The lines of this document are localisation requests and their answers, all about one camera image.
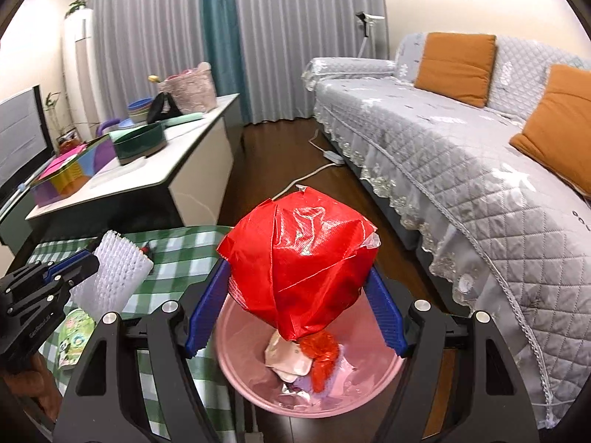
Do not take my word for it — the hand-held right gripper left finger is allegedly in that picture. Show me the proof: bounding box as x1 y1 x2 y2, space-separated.
53 258 232 443

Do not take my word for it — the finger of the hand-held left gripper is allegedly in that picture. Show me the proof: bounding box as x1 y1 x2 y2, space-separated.
9 279 72 321
23 249 100 287

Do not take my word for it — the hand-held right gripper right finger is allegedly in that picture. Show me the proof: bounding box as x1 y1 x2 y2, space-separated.
365 267 541 443

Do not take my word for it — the panda print packet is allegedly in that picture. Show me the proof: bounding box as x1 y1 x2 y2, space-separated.
54 307 96 371

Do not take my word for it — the small white foam fruit net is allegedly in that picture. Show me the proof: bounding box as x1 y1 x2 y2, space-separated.
69 230 154 324

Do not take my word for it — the pink plastic bin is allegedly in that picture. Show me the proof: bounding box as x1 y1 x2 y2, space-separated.
215 281 408 418

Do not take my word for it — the red plastic bag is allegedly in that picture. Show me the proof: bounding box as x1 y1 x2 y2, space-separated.
298 330 340 393

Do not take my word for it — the red foil bag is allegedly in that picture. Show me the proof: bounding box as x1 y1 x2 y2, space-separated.
216 186 382 343

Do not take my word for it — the person's left hand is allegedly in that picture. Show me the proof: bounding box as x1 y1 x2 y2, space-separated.
4 354 63 409

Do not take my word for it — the green checked tablecloth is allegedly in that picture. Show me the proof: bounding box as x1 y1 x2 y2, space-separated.
28 225 254 443

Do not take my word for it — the dark television stand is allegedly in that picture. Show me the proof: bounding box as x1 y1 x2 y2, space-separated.
0 185 38 259

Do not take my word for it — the multicoloured gift box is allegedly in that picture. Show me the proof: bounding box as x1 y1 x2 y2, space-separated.
28 141 116 208

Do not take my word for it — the purple plastic item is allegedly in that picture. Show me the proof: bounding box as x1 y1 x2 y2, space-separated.
95 119 122 171

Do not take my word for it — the white top coffee table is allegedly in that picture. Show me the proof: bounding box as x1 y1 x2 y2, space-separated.
25 93 243 241

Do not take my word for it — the flat screen television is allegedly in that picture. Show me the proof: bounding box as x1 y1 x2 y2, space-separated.
0 85 55 199

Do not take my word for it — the dark green round tin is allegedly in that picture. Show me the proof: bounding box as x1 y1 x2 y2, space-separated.
108 122 167 167

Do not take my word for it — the thin potted plant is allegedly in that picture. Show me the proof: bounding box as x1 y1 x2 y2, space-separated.
44 91 65 148

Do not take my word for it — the grey quilted sofa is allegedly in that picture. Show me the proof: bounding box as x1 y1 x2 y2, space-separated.
302 32 591 430

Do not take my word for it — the stack of coloured bowls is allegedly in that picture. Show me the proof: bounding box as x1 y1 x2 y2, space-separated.
127 98 155 125

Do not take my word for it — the light green flat board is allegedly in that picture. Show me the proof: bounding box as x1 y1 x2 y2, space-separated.
163 111 205 127

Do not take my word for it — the white standing air conditioner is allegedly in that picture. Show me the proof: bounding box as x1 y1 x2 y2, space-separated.
62 7 102 134

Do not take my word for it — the pink lace basket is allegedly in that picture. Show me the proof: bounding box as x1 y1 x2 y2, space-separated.
157 61 218 115

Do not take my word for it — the grey pleated curtain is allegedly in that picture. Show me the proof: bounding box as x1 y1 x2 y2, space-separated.
83 0 211 121
231 0 389 123

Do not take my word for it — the orange cushion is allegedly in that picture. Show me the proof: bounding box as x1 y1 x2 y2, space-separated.
509 63 591 201
414 32 497 109

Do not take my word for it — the teal curtain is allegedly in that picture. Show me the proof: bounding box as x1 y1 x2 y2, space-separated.
199 0 252 123

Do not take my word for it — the white floor lamp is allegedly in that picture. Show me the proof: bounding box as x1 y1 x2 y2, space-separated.
355 10 386 61

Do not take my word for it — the small photo frame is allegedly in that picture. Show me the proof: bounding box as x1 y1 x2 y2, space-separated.
56 128 80 153

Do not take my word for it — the white power cable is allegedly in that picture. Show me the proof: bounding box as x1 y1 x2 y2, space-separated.
271 130 337 201

